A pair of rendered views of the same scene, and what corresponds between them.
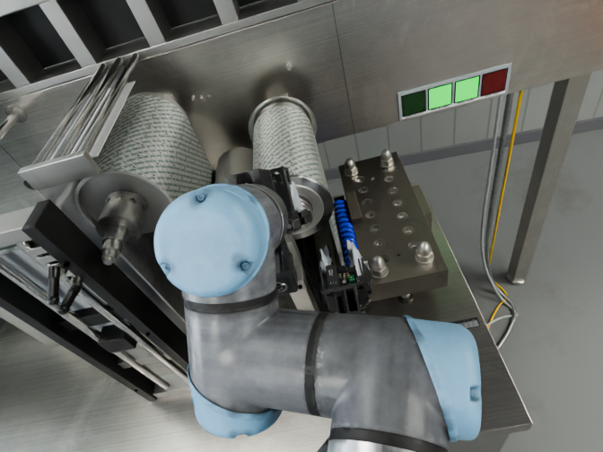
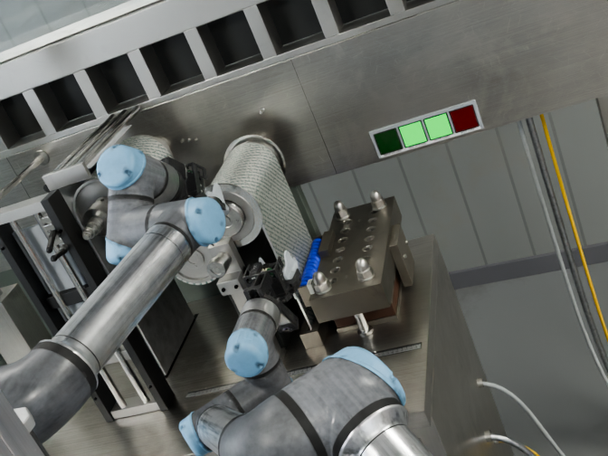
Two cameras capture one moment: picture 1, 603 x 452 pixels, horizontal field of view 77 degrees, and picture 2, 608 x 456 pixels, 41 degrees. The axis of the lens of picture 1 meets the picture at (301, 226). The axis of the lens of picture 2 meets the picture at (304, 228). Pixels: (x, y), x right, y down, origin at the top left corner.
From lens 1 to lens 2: 1.13 m
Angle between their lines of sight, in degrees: 23
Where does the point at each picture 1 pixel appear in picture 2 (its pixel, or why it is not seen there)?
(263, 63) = (240, 109)
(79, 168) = (78, 173)
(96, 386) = not seen: hidden behind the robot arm
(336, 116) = (314, 156)
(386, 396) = (166, 213)
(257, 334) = (134, 209)
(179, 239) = (105, 162)
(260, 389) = (129, 229)
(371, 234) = (333, 264)
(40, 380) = not seen: hidden behind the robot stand
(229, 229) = (123, 156)
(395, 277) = (334, 292)
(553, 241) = not seen: outside the picture
